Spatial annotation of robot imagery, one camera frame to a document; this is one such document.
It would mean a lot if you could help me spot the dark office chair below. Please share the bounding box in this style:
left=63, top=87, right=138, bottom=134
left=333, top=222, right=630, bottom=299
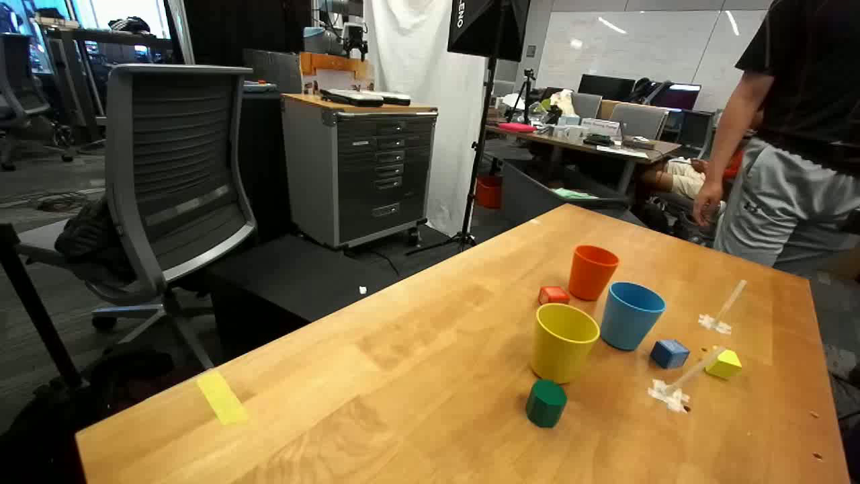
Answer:
left=0, top=32, right=79, bottom=173

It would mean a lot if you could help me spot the grey chair back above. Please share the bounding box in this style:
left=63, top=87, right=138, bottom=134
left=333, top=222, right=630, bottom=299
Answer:
left=611, top=100, right=673, bottom=142

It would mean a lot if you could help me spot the blue wooden cube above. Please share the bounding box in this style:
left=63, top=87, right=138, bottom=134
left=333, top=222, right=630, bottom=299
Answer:
left=647, top=337, right=694, bottom=372

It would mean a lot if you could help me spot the black floor bag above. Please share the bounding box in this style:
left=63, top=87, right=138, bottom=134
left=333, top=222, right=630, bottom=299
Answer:
left=0, top=345, right=197, bottom=484

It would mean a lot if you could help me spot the black softbox light stand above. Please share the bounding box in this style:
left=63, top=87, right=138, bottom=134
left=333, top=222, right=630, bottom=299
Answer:
left=405, top=0, right=532, bottom=259

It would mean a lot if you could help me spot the small black monitor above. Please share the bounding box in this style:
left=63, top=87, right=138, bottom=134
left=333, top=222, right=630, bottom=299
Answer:
left=576, top=72, right=640, bottom=103

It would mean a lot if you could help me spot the yellow plastic cup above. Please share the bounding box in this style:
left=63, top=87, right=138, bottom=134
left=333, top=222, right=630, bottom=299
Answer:
left=530, top=302, right=603, bottom=386

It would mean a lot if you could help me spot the large dark monitor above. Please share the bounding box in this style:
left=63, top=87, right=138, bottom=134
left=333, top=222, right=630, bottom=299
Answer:
left=184, top=0, right=315, bottom=64

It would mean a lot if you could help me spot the grey mesh office chair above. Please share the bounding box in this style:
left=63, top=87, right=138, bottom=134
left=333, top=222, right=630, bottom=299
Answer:
left=89, top=61, right=264, bottom=372

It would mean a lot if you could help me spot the yellow wooden cube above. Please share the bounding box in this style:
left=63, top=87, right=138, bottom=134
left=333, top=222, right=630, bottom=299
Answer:
left=705, top=347, right=745, bottom=385

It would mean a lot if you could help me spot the white hanging curtain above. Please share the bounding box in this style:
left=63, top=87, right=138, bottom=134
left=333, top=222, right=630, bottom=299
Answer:
left=360, top=0, right=505, bottom=237

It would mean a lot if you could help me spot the orange wooden cube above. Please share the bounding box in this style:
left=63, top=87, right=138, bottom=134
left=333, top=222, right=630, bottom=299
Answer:
left=536, top=283, right=572, bottom=310

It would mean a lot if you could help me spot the brown cardboard box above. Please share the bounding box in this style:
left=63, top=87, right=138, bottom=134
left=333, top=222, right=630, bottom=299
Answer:
left=295, top=49, right=373, bottom=93

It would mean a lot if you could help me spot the black backpack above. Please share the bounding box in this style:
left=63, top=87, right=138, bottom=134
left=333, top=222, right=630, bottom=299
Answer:
left=52, top=197, right=123, bottom=271

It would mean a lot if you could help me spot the green wooden cylinder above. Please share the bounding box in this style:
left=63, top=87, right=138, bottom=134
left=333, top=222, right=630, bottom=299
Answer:
left=523, top=377, right=571, bottom=429

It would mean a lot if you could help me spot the white taped plastic stick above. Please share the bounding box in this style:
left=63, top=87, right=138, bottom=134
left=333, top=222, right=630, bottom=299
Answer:
left=644, top=347, right=722, bottom=417
left=697, top=276, right=749, bottom=338

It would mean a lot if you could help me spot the black low platform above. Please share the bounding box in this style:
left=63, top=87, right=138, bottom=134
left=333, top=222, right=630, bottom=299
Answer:
left=209, top=229, right=468, bottom=358

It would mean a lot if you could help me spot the red bucket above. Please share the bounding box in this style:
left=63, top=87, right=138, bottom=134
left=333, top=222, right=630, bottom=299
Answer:
left=472, top=173, right=505, bottom=213

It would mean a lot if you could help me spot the person in black shirt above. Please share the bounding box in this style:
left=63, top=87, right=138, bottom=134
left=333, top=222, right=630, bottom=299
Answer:
left=690, top=0, right=860, bottom=271

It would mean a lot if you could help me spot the orange plastic cup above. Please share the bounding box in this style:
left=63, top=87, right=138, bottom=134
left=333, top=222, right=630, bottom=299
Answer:
left=568, top=241, right=622, bottom=303

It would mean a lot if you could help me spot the grey drawer cabinet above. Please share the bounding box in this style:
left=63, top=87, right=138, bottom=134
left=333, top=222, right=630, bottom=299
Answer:
left=280, top=92, right=440, bottom=253

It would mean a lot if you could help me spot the person's bare hand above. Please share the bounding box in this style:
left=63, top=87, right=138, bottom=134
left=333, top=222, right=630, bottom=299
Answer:
left=690, top=175, right=725, bottom=229

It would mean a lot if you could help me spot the cluttered wooden desk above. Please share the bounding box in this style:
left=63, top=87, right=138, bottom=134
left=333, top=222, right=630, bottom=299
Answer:
left=486, top=118, right=682, bottom=197

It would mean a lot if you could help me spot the black tripod leg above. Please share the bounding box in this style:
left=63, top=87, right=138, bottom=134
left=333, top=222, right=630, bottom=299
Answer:
left=0, top=222, right=89, bottom=393

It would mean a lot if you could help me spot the blue plastic cup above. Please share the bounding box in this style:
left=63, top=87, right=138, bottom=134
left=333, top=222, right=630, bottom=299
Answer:
left=600, top=280, right=670, bottom=356

